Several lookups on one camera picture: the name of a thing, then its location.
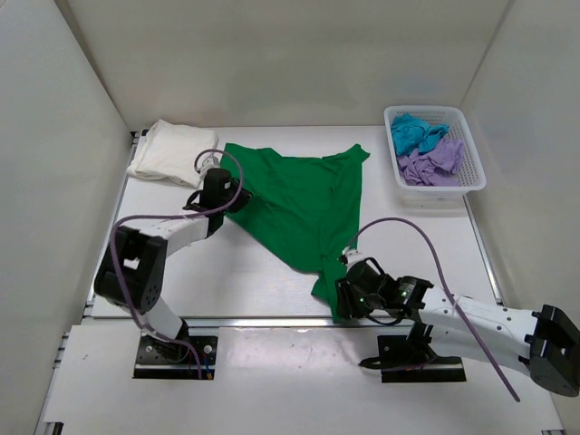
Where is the green t-shirt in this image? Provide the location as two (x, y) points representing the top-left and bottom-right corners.
(221, 143), (370, 322)

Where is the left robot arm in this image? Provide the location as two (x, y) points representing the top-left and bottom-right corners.
(93, 169), (253, 361)

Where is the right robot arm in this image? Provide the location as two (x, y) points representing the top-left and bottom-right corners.
(335, 251), (579, 397)

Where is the folded white t-shirt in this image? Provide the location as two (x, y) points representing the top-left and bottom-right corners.
(127, 120), (218, 189)

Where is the lilac t-shirt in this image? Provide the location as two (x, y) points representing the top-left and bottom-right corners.
(397, 138), (465, 188)

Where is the white plastic basket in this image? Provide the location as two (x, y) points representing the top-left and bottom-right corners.
(384, 105), (487, 201)

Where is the teal t-shirt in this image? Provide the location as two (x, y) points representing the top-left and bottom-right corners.
(391, 113), (450, 157)

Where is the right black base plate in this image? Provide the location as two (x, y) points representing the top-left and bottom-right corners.
(359, 335), (467, 383)

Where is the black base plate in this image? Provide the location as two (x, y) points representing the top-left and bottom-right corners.
(133, 335), (218, 381)
(359, 335), (467, 383)

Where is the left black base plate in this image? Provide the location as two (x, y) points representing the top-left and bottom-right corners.
(133, 335), (218, 381)

